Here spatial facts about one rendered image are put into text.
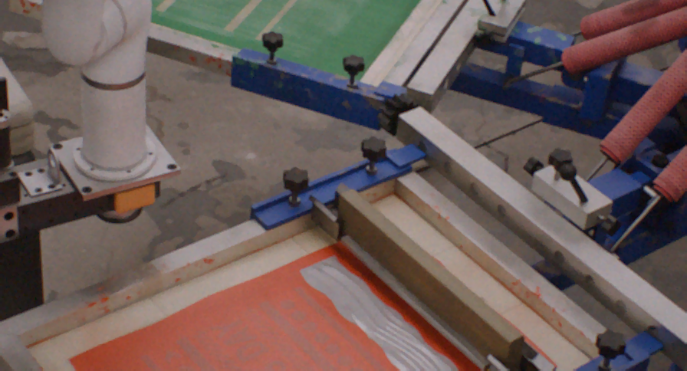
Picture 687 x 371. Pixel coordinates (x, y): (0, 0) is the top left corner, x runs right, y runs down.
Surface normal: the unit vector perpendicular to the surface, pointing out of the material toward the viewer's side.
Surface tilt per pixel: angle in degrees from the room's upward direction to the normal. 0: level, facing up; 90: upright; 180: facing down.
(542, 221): 0
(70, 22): 91
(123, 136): 90
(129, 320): 0
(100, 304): 90
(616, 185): 0
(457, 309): 90
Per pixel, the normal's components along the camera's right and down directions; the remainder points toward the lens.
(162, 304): 0.07, -0.79
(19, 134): 0.49, 0.56
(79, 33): -0.22, 0.61
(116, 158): 0.18, 0.61
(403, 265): -0.80, 0.32
